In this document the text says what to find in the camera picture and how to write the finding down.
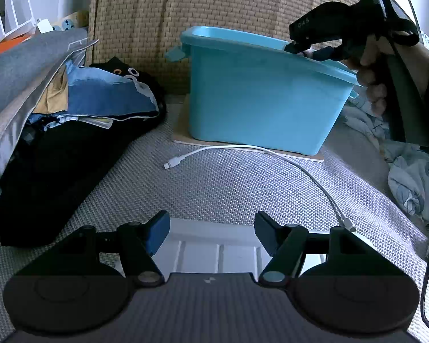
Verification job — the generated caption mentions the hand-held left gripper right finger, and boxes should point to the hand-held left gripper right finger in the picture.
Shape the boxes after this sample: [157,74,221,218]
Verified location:
[254,211,390,288]

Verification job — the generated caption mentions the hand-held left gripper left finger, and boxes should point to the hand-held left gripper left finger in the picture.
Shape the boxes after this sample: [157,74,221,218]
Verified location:
[50,210,171,288]

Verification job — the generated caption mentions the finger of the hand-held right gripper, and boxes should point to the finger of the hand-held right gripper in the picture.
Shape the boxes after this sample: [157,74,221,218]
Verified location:
[284,2,349,54]
[307,46,345,62]

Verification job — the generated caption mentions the blue plastic storage bin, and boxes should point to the blue plastic storage bin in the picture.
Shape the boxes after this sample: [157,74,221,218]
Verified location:
[164,26,362,156]

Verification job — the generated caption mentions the person's right hand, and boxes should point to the person's right hand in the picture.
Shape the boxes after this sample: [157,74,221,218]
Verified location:
[343,32,391,119]

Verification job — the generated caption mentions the woven rattan mattress side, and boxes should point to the woven rattan mattress side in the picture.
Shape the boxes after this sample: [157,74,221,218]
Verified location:
[88,0,366,97]

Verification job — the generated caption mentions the thin wooden board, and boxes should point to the thin wooden board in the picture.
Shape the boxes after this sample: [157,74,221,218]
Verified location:
[173,103,325,163]

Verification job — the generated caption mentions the pile of dark clothes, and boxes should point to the pile of dark clothes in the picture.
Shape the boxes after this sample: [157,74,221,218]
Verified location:
[0,56,168,248]

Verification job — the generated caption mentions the leaf print blanket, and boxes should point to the leaf print blanket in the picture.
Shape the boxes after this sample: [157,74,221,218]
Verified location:
[338,91,429,230]

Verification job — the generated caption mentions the blue folded clothes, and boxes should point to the blue folded clothes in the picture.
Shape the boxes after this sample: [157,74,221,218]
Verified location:
[31,60,161,130]

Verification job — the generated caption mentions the grey cushion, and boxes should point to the grey cushion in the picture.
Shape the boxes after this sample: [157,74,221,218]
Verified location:
[0,28,100,202]

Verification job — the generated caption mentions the white power strip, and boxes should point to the white power strip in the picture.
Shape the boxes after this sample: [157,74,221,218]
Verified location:
[51,10,90,32]

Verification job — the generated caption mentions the orange box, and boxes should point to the orange box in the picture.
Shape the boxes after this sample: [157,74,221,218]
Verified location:
[0,35,33,61]

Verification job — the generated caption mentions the white router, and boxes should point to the white router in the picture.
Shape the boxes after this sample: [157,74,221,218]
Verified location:
[0,0,55,49]

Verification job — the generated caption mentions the white charging cable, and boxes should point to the white charging cable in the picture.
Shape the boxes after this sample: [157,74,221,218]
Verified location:
[163,145,357,232]

